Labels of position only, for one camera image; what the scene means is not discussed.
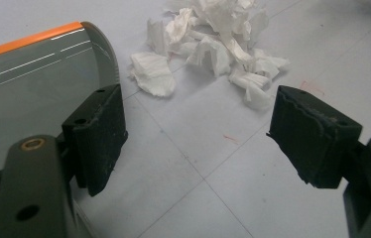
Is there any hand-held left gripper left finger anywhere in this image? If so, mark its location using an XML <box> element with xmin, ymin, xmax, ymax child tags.
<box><xmin>62</xmin><ymin>83</ymin><xmax>129</xmax><ymax>197</ymax></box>

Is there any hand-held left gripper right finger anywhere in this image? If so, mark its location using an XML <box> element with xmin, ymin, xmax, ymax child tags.
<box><xmin>266</xmin><ymin>84</ymin><xmax>363</xmax><ymax>189</ymax></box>

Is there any grey dustpan with orange edge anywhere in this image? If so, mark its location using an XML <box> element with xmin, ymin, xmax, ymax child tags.
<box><xmin>0</xmin><ymin>21</ymin><xmax>122</xmax><ymax>182</ymax></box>

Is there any pile of white tissue scraps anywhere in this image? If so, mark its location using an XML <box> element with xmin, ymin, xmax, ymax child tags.
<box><xmin>129</xmin><ymin>0</ymin><xmax>292</xmax><ymax>112</ymax></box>

